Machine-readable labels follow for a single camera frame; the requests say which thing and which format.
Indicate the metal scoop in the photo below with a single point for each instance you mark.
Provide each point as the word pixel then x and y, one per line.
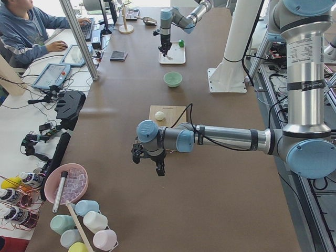
pixel 147 20

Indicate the lower teach pendant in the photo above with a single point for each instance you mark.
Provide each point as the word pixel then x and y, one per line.
pixel 52 75

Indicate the seated person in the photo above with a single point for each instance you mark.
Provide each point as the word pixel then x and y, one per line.
pixel 24 32

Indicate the wooden cutting board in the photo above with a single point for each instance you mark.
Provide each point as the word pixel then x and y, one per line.
pixel 171 114

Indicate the light green bowl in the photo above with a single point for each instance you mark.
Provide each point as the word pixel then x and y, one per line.
pixel 173 79

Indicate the cup rack with cups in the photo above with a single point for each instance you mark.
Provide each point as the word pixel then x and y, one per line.
pixel 85 228

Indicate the cream rabbit tray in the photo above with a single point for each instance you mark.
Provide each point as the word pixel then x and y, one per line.
pixel 179 55

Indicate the white steamed bun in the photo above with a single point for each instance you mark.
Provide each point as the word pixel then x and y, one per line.
pixel 159 116

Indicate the aluminium frame post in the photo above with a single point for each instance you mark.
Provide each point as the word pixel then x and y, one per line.
pixel 77 33

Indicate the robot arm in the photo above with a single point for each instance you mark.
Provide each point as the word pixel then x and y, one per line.
pixel 172 16
pixel 203 111

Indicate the upper teach pendant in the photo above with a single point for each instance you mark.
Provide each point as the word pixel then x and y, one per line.
pixel 73 57

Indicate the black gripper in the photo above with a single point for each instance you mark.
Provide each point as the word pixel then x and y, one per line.
pixel 156 157
pixel 165 40

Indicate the teach pendant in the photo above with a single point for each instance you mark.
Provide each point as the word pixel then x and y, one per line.
pixel 52 75
pixel 73 57

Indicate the wooden mug tree stand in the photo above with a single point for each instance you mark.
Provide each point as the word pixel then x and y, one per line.
pixel 125 28

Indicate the black keyboard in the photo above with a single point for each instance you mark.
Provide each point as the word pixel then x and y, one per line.
pixel 87 29

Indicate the green lime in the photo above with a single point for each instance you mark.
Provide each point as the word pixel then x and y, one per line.
pixel 181 43

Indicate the pink bowl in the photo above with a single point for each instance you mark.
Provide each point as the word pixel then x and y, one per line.
pixel 75 186

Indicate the white camera pillar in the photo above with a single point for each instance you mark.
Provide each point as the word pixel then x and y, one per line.
pixel 228 76

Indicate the folded grey cloth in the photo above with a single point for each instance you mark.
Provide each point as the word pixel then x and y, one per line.
pixel 118 55

